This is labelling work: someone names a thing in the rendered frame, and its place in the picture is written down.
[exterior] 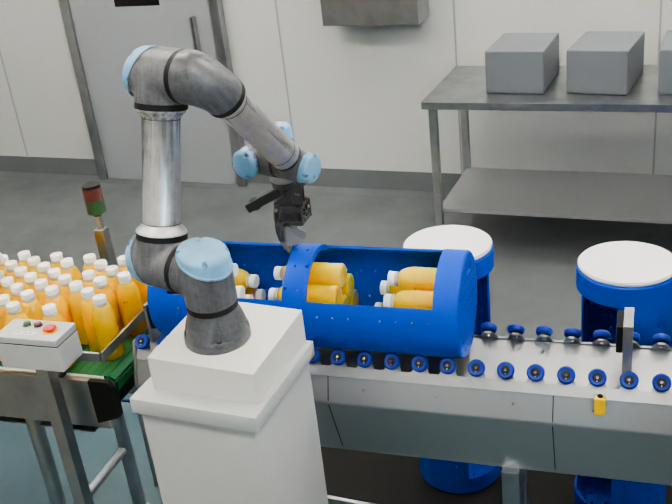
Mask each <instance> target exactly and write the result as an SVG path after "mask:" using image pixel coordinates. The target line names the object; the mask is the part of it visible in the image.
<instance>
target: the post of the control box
mask: <svg viewBox="0 0 672 504"><path fill-rule="evenodd" d="M36 373H37V377H38V380H39V384H40V387H41V390H42V394H43V397H44V401H45V404H46V408H47V411H48V414H49V418H50V421H51V425H52V428H53V432H54V435H55V438H56V442H57V445H58V449H59V452H60V456H61V459H62V462H63V466H64V469H65V473H66V476H67V480H68V483H69V487H70V490H71V493H72V497H73V500H74V504H94V502H93V498H92V494H91V491H90V487H89V484H88V480H87V477H86V473H85V469H84V466H83V462H82V459H81V455H80V452H79V448H78V444H77V441H76V437H75V434H74V430H73V426H72V423H71V419H70V416H69V412H68V409H67V405H66V401H65V398H64V394H63V391H62V387H61V384H60V380H59V376H58V373H57V372H55V371H44V370H36Z"/></svg>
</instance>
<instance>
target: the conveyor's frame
mask: <svg viewBox="0 0 672 504"><path fill-rule="evenodd" d="M59 380H60V384H61V387H62V391H63V394H64V398H65V401H66V405H67V409H68V412H69V416H70V419H71V423H72V426H73V430H80V431H88V432H96V431H97V430H98V428H99V427H101V428H110V429H111V428H112V427H113V428H114V432H115V436H116V440H117V444H118V448H119V449H118V450H117V451H116V452H115V453H114V455H113V456H112V457H111V458H110V460H109V461H108V462H107V463H106V465H105V466H104V467H103V468H102V470H101V471H100V472H99V473H98V475H97V476H96V477H95V478H94V480H93V481H92V482H91V483H90V485H89V487H90V491H91V494H92V496H93V495H94V493H95V492H96V491H97V489H98V488H99V487H100V486H101V484H102V483H103V482H104V481H105V479H106V478H107V477H108V475H109V474H110V473H111V472H112V470H113V469H114V468H115V467H116V465H117V464H118V463H119V462H120V460H121V459H122V463H123V467H124V471H125V475H126V479H127V483H128V487H129V490H130V494H131V498H132V502H133V504H150V503H148V502H146V500H145V496H144V492H143V488H142V484H141V480H140V476H139V472H138V468H137V463H136V459H135V455H134V451H133V447H132V443H131V439H130V435H129V431H128V427H127V423H126V419H125V415H124V411H123V407H122V403H121V402H122V400H123V399H124V398H125V397H126V396H127V395H128V393H129V392H130V391H131V390H132V389H133V388H134V386H135V381H134V374H133V375H132V376H131V377H130V379H129V380H128V381H127V382H126V383H125V384H124V385H123V386H122V388H121V389H120V390H119V391H118V389H117V388H116V384H115V382H116V381H117V380H116V381H113V380H111V379H109V378H105V380H104V376H97V375H87V374H76V373H67V374H66V375H65V376H64V377H63V378H59ZM110 420H112V424H113V425H111V424H110ZM0 421H3V422H11V423H20V424H26V425H27V428H28V431H29V434H30V438H31V441H32V444H33V447H34V451H35V454H36V457H37V461H38V464H39V467H40V470H41V474H42V477H43V480H44V483H45V487H46V490H47V493H48V497H49V500H50V503H51V504H67V501H66V498H65V494H64V491H63V488H62V484H61V481H60V477H59V474H58V471H57V467H56V464H55V461H54V457H53V454H52V450H51V447H50V444H49V440H48V437H47V433H46V430H45V427H52V425H51V421H50V418H49V414H48V411H47V408H46V404H45V401H44V397H43V394H42V390H41V387H40V384H39V380H38V377H37V373H36V370H33V369H23V368H12V367H2V366H0ZM44 426H45V427H44Z"/></svg>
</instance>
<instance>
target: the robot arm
mask: <svg viewBox="0 0 672 504"><path fill-rule="evenodd" d="M122 81H123V85H124V88H125V89H126V90H127V93H128V94H130V95H131V96H132V97H134V110H135V111H136V112H137V113H138V114H139V115H140V116H141V141H142V224H141V225H140V226H138V227H137V228H136V235H134V236H133V237H132V238H131V239H130V241H129V243H130V244H129V245H127V247H126V251H125V262H126V266H127V269H128V271H129V273H130V274H131V276H132V277H133V278H134V279H136V280H137V281H139V282H142V283H144V284H145V285H147V286H151V287H157V288H160V289H163V290H167V291H170V292H173V293H176V294H180V295H183V296H184V299H185V304H186V309H187V317H186V324H185V330H184V339H185V344H186V346H187V348H188V349H189V350H190V351H192V352H194V353H196V354H199V355H206V356H214V355H221V354H226V353H229V352H232V351H234V350H236V349H238V348H240V347H242V346H243V345H244V344H245V343H246V342H247V341H248V340H249V338H250V336H251V328H250V323H249V320H248V318H247V317H246V316H245V314H244V312H243V310H242V308H241V306H240V305H239V303H238V297H237V291H236V285H235V279H234V273H233V262H232V259H231V257H230V252H229V250H228V248H227V246H226V245H225V244H224V243H223V242H221V241H219V240H217V239H214V238H210V237H203V238H199V237H195V238H191V239H188V230H187V228H186V227H185V226H184V225H183V224H182V223H181V118H182V116H183V115H184V114H185V113H186V112H187V111H188V105H190V106H194V107H197V108H201V109H203V110H205V111H207V112H208V113H210V114H211V115H212V116H213V117H215V118H217V119H223V120H224V121H225V122H226V123H227V124H229V125H230V126H231V127H232V128H233V129H234V130H235V131H236V132H237V133H238V134H239V135H240V136H242V137H243V138H244V139H245V140H246V141H247V142H248V143H249V145H247V146H244V147H242V149H240V150H238V151H237V152H235V154H234V155H233V158H232V164H233V168H234V170H235V172H236V173H237V174H238V175H239V176H240V177H242V178H245V179H249V178H252V177H255V176H257V175H259V174H260V175H265V176H269V178H270V181H271V185H272V188H271V189H270V190H268V191H266V192H264V193H262V194H260V195H259V196H257V197H252V198H251V199H250V200H249V202H248V203H247V204H246V205H245V208H246V209H247V211H248V212H249V213H251V212H253V211H256V210H259V209H260V208H261V207H262V206H264V205H266V204H267V203H269V202H271V201H273V200H275V199H277V198H278V199H277V200H276V201H275V202H274V209H273V216H274V222H275V231H276V234H277V237H278V240H279V241H280V243H281V245H282V246H283V248H284V249H285V250H286V252H287V253H288V254H290V253H291V252H292V246H293V245H298V244H301V242H302V240H301V239H304V238H305V237H306V233H305V231H303V230H301V229H299V228H298V226H304V224H305V222H306V221H307V220H308V219H309V217H310V216H312V212H311V204H310V197H305V194H304V185H305V183H308V184H310V183H313V182H315V181H316V180H317V178H318V177H319V174H320V171H321V161H320V158H319V157H318V155H316V154H314V153H310V152H309V151H307V152H305V151H303V150H301V149H300V148H299V147H298V146H297V144H296V143H295V142H294V137H293V132H292V128H291V125H290V124H289V123H288V122H284V121H276V122H274V121H273V120H272V119H271V118H270V117H269V116H268V115H267V114H266V113H265V112H264V111H263V110H262V109H261V108H260V107H259V106H258V105H257V104H256V103H255V102H254V101H253V100H252V99H251V98H250V97H249V96H248V95H247V94H246V88H245V86H244V84H243V83H242V82H241V81H240V80H239V79H238V78H237V77H236V76H235V75H234V74H233V73H232V72H231V71H229V70H228V69H227V68H226V67H225V66H223V65H222V64H221V63H219V62H218V61H217V60H215V59H214V58H212V57H211V56H209V55H207V54H205V53H203V52H201V51H198V50H193V49H182V48H173V47H165V46H162V45H145V46H141V47H139V48H137V49H135V50H134V51H133V52H132V53H131V55H130V56H128V58H127V60H126V62H125V64H124V67H123V72H122ZM281 195H282V196H281ZM280 196H281V197H280Z"/></svg>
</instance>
